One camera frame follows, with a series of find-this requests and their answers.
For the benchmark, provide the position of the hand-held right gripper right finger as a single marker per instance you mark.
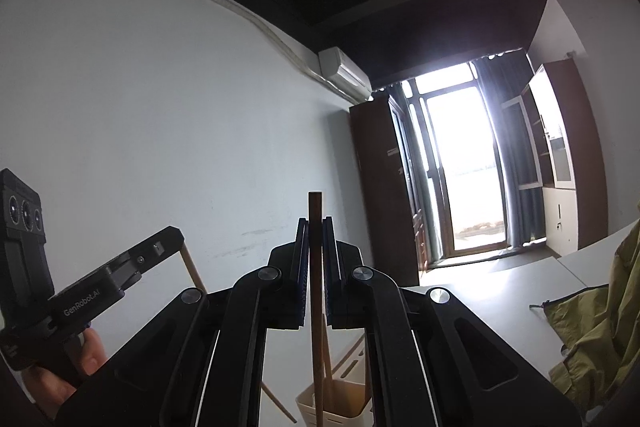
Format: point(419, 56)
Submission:
point(327, 277)

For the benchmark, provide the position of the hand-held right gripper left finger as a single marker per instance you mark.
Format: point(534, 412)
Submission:
point(300, 272)

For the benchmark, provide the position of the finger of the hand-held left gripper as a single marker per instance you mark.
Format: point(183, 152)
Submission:
point(155, 249)

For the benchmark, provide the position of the light wooden chopstick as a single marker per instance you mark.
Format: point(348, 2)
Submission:
point(192, 267)

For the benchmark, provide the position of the cream plastic utensil holder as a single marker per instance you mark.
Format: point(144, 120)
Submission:
point(345, 402)

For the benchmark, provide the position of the person's left hand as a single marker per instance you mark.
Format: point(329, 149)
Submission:
point(95, 354)

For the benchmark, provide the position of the dark brown wardrobe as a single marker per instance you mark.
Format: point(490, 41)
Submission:
point(380, 187)

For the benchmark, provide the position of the glass balcony door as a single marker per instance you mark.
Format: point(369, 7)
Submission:
point(460, 157)

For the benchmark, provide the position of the white air conditioner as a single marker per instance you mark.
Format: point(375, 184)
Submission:
point(345, 72)

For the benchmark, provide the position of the olive green jacket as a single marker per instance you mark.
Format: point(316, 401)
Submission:
point(590, 337)

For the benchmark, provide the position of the brown cabinet with glass doors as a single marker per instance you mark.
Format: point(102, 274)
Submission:
point(580, 147)

